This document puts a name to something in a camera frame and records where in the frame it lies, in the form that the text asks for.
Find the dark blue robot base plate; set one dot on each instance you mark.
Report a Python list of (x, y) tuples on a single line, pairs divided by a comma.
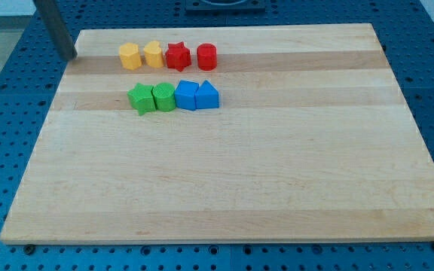
[(194, 6)]

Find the blue cube block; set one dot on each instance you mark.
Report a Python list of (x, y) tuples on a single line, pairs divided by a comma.
[(185, 95)]

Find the light wooden board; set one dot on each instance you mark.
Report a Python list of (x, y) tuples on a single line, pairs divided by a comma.
[(313, 141)]

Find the red cylinder block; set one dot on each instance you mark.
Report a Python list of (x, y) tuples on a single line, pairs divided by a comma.
[(207, 56)]

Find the red star block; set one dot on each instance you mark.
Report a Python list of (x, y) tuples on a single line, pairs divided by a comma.
[(178, 56)]

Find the blue triangle block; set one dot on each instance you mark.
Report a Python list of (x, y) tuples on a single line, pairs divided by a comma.
[(207, 96)]

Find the yellow hexagon block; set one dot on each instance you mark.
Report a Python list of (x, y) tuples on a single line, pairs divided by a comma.
[(130, 56)]

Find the green cylinder block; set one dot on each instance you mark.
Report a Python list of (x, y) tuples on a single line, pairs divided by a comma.
[(164, 97)]

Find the yellow heart block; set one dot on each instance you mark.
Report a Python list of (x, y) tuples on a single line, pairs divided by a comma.
[(154, 54)]

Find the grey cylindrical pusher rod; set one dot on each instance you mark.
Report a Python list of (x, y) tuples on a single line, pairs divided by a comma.
[(56, 27)]

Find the green star block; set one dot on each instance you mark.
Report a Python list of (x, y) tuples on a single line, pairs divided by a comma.
[(141, 98)]

